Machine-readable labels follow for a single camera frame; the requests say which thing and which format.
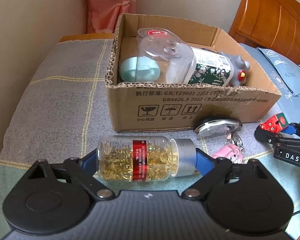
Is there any red toy train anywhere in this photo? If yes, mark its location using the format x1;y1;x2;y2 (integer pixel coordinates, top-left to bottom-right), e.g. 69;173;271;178
260;112;289;133

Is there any pink pig keychain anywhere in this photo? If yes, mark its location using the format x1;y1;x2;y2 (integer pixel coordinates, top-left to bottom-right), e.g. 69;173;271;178
212;132;245;164

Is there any golden capsule bottle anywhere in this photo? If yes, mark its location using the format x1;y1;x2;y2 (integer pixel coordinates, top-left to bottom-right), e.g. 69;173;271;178
96;135;197;182

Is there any grey rhino toy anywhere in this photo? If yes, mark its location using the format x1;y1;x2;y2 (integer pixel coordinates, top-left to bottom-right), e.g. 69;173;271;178
220;51;250;87

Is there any white plastic bottle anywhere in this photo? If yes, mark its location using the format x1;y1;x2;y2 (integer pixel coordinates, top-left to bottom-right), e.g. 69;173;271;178
186;47;234;87

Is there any mint green oval case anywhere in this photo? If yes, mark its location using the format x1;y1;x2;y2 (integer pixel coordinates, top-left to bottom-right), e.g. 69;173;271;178
119;56;161;82

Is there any clear glass cup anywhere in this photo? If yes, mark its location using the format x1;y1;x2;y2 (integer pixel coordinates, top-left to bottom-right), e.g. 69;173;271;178
136;36;194;84

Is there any clear round red-label container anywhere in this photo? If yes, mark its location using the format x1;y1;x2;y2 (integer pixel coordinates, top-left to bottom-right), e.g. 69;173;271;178
137;28;179;39

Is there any blue bed sheet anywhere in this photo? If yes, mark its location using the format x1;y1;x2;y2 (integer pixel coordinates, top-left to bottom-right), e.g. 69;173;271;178
239;42;300;240

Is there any blue pillow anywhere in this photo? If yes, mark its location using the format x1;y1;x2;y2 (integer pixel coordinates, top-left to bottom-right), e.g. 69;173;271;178
257;47;300;96

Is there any cardboard box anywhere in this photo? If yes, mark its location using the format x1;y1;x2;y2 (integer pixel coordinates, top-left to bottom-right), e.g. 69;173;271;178
106;14;281;131

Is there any wooden headboard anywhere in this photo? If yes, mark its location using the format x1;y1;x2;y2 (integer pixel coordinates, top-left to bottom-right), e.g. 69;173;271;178
229;0;300;64

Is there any pink curtain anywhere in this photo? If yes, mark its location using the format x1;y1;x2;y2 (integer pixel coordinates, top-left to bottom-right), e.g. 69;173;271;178
87;0;136;33

